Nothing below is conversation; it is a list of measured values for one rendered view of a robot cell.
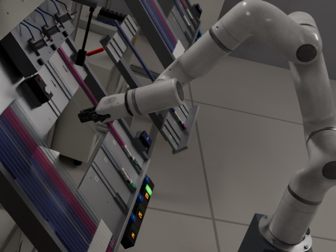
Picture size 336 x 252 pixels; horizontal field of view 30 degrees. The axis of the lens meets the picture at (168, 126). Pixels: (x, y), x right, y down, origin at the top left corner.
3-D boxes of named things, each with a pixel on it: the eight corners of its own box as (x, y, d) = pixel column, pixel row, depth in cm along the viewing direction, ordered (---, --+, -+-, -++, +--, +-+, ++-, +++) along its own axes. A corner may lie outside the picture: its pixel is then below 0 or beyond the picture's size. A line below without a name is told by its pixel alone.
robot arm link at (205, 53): (217, 18, 187) (148, 82, 200) (209, 30, 173) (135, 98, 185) (237, 40, 189) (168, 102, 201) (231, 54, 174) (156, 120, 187)
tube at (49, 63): (132, 186, 207) (135, 185, 207) (131, 189, 206) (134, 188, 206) (46, 59, 190) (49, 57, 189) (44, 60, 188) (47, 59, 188)
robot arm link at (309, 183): (319, 186, 209) (349, 128, 197) (328, 222, 193) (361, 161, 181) (285, 177, 208) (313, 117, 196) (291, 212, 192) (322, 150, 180)
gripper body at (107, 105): (133, 85, 194) (100, 93, 197) (125, 99, 185) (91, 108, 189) (141, 106, 197) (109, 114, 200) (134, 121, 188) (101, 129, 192)
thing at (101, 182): (138, 162, 224) (145, 159, 223) (86, 292, 167) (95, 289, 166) (110, 119, 218) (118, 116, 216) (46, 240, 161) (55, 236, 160)
